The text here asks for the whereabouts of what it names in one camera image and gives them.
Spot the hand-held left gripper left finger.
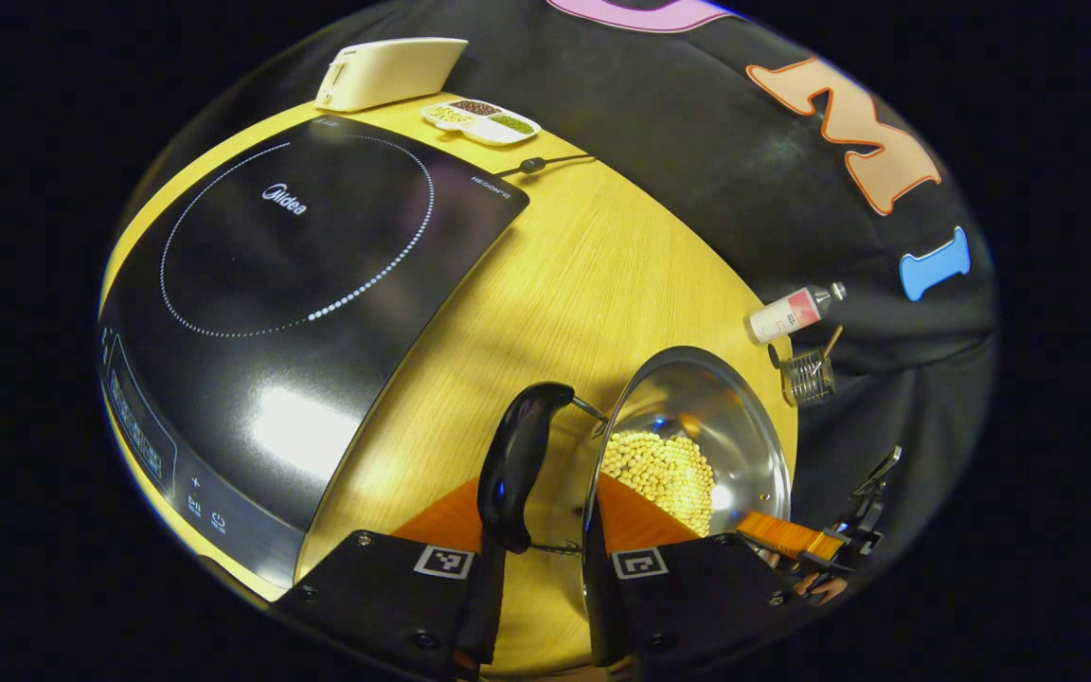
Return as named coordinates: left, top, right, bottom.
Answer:
left=271, top=478, right=509, bottom=678

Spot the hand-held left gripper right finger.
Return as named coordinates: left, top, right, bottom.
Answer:
left=583, top=472, right=831, bottom=669

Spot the steel pot with black handles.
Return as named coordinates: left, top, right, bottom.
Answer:
left=477, top=345, right=793, bottom=617

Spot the black induction cooktop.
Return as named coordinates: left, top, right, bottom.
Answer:
left=96, top=114, right=531, bottom=590

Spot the pile of yellow soybeans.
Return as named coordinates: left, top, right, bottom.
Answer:
left=599, top=431, right=717, bottom=538

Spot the clear glass cup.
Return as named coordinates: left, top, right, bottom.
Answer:
left=779, top=346, right=837, bottom=406

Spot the small pink label bottle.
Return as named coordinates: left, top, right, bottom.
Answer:
left=747, top=281, right=848, bottom=345

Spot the black backdrop cloth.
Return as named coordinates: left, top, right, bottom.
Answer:
left=129, top=0, right=996, bottom=569

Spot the white divided bean dish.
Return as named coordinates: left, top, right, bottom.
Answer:
left=420, top=98, right=543, bottom=147

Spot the white toaster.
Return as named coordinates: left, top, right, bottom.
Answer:
left=315, top=37, right=469, bottom=114

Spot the black power cable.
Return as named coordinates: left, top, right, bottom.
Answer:
left=498, top=152, right=596, bottom=178

